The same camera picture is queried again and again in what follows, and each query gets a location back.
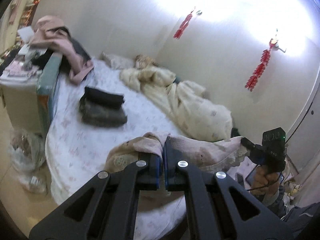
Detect folded black garment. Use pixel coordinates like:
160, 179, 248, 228
84, 87, 125, 109

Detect cream quilt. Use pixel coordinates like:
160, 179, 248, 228
119, 67, 233, 142

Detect right hand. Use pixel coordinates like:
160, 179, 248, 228
251, 166, 280, 197

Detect clear plastic bag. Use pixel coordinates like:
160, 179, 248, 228
9, 128, 46, 177

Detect pink coat pile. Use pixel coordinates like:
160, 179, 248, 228
29, 15, 94, 85

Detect white side cabinet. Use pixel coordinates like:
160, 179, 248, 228
1, 74, 42, 134

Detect red hanging ornament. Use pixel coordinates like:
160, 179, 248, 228
173, 11, 194, 39
245, 38, 278, 92

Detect pink bear-print pants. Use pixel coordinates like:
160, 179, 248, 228
104, 132, 248, 173

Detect floral pillow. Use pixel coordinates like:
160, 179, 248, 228
100, 52, 135, 70

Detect red hanging ornament far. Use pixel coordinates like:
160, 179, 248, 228
173, 11, 194, 39

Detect floral bed sheet mattress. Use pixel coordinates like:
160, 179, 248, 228
44, 57, 253, 240

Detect red hanging ornament near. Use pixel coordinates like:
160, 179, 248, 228
245, 38, 278, 92

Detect folded dark grey garment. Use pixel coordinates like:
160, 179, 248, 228
79, 97, 127, 127

